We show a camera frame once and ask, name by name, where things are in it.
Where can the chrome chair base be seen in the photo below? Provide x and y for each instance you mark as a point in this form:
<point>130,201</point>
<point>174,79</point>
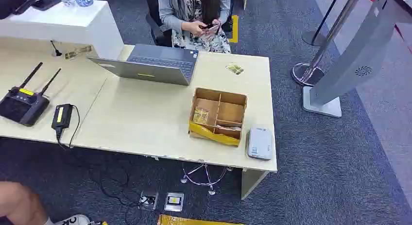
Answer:
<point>206,178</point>

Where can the black flat device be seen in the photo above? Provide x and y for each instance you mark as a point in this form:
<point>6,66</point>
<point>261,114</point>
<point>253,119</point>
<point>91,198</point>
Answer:
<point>46,1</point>

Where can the white shoe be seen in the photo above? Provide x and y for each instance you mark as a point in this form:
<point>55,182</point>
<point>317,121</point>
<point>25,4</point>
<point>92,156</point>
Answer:
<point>72,220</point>

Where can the person seated at desk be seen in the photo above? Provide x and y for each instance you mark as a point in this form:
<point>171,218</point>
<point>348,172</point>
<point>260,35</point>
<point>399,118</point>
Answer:
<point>180,11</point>

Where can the person's leg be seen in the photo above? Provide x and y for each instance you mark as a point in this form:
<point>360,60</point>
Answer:
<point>19,204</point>

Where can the small black stub antenna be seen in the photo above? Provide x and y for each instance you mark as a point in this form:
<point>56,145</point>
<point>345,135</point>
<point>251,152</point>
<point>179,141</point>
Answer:
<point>56,52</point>

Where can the grey laptop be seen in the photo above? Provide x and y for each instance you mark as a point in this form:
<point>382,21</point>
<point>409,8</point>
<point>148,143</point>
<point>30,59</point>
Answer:
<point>151,74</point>

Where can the gold patterned card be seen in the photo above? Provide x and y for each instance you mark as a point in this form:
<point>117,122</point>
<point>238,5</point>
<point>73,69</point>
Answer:
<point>235,68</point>
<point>200,115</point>

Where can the black bag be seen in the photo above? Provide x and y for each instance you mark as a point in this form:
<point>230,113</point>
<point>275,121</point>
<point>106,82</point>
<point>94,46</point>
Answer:
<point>13,1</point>

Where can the white counter cabinet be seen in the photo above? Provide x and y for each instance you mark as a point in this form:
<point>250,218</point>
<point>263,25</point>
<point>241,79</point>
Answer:
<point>74,24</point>

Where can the black office chair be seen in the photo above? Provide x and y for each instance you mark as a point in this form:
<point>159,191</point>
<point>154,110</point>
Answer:
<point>157,27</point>

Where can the black power adapter yellow label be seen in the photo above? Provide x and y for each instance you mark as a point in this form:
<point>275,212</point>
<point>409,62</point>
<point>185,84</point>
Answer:
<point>61,116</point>

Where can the black stanchion post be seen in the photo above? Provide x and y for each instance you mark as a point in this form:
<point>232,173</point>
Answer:
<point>314,38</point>

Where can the silver floor socket plate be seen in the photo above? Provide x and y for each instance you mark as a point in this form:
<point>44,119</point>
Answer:
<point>174,202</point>

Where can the white card reader device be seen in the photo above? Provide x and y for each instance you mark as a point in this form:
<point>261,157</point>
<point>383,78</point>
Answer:
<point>260,143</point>

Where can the black remote controller with antennas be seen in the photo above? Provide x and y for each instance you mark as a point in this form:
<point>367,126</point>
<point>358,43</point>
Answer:
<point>22,107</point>

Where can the pale desk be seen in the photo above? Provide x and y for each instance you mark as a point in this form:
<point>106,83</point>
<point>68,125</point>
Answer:
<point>145,120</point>

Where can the yellow package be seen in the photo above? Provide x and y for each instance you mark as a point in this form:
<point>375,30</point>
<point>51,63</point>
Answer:
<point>193,221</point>

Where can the wooden compartment box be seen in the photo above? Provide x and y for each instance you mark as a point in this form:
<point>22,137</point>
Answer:
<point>230,112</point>

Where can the grey kiosk stand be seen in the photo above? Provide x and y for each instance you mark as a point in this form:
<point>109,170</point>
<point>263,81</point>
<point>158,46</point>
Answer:
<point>354,59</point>

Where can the gold sticker label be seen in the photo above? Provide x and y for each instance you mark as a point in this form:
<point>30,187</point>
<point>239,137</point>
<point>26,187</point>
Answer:
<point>77,52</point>

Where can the pink phone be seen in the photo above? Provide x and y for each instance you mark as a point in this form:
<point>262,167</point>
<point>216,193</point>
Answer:
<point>212,27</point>

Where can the chrome stanchion post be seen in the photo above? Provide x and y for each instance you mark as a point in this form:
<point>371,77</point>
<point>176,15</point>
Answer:
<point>309,72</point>

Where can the open floor socket box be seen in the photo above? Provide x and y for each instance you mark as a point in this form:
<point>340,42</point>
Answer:
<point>148,200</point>

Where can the pale card in box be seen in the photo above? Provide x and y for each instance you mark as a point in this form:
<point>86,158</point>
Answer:
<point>229,127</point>

